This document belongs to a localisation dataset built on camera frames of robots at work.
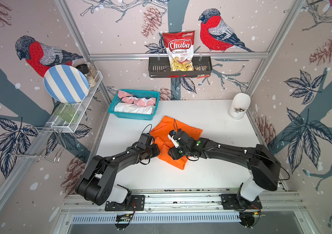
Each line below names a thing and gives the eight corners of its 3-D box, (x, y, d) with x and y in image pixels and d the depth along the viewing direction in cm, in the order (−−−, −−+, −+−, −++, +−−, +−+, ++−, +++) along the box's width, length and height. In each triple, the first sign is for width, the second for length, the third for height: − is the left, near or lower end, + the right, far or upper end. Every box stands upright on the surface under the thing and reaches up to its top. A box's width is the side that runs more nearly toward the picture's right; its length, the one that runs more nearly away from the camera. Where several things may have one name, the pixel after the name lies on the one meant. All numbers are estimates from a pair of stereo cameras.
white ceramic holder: (230, 121, 110) (237, 106, 97) (225, 107, 119) (232, 92, 106) (244, 121, 110) (254, 106, 97) (239, 107, 119) (247, 92, 106)
